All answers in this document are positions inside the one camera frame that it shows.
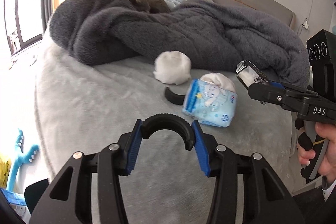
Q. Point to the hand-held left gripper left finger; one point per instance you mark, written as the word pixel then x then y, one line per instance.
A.
pixel 132 151

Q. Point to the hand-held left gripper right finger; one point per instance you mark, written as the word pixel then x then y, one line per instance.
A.
pixel 202 151

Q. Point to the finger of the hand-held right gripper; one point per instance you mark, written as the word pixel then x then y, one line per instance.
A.
pixel 278 84
pixel 273 96

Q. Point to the black and white packet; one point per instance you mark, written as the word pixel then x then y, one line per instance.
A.
pixel 248 73

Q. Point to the black curved plastic piece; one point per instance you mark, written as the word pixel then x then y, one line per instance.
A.
pixel 172 97
pixel 165 123

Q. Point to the blue tissue packet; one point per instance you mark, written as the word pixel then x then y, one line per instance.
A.
pixel 210 107

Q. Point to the white tissue ball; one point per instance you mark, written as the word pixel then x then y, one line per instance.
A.
pixel 172 67
pixel 219 80

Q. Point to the dark trash bin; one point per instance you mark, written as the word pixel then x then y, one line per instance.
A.
pixel 36 190

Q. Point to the person's right forearm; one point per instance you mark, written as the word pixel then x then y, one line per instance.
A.
pixel 330 190

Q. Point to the person's right hand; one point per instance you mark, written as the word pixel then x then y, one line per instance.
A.
pixel 330 153

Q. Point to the bed with grey sheet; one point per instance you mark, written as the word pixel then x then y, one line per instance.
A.
pixel 105 108

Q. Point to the beige bed headboard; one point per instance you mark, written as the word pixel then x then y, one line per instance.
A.
pixel 249 1

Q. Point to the blue dinosaur toy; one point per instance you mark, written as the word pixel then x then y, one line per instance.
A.
pixel 23 158

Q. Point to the grey fleece blanket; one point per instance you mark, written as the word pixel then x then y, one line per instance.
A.
pixel 157 29

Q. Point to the blue flat packet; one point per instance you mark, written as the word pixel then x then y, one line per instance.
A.
pixel 14 200

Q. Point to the grey cat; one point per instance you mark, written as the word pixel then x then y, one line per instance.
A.
pixel 151 2

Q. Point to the glass balcony door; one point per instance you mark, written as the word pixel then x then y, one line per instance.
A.
pixel 18 11

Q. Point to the wall socket with plug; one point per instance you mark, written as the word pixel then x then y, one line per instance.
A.
pixel 305 24

